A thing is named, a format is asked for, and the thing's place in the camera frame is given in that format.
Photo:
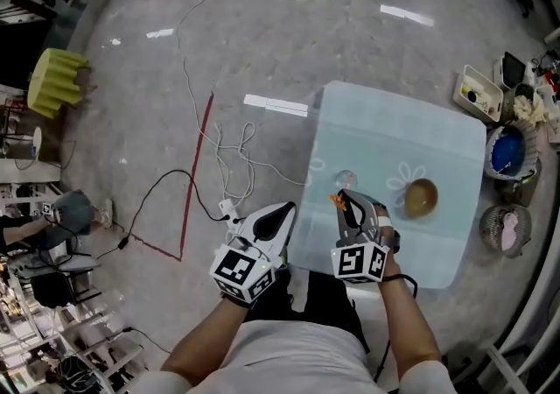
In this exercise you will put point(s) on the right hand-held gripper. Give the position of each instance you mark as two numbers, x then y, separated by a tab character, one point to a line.
356	261

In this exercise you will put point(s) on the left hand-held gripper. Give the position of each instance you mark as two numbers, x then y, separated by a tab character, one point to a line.
240	269

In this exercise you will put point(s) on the small orange plastic piece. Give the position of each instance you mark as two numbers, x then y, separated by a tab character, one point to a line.
338	201

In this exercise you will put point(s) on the clear drinking glass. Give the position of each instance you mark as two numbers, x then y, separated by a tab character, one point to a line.
345	178

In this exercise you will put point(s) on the person's right forearm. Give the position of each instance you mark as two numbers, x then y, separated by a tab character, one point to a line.
411	326

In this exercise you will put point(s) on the person's left forearm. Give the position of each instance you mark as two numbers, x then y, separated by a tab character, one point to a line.
205	339

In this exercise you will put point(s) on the person's right hand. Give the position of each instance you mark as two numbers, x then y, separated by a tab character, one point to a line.
386	221

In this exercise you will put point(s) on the small white power strip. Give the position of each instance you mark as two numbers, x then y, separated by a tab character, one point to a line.
228	210

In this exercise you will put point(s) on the wooden bowl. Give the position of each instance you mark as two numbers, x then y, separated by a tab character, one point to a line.
421	199

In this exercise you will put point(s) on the light blue tablecloth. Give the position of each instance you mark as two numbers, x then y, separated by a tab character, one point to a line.
394	142

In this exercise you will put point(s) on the person's black trousers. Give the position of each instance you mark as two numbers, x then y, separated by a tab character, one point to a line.
324	304

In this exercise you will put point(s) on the person's white shirt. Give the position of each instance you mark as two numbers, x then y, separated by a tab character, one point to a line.
297	361

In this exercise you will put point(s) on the black power adapter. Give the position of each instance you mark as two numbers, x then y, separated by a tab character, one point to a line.
123	242

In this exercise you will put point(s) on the white ribbed basket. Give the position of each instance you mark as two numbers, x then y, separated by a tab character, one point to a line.
507	151

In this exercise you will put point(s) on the white plastic bin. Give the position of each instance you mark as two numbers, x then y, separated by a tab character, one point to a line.
477	94

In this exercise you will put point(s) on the basket of cream items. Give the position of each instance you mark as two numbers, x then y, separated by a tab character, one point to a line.
527	105

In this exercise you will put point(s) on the white bin with black tablet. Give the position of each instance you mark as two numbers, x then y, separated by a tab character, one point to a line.
513	70

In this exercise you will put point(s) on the white metal rack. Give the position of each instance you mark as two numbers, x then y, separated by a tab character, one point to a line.
65	353

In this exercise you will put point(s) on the yellow pleated stool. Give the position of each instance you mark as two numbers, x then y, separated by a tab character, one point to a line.
54	81

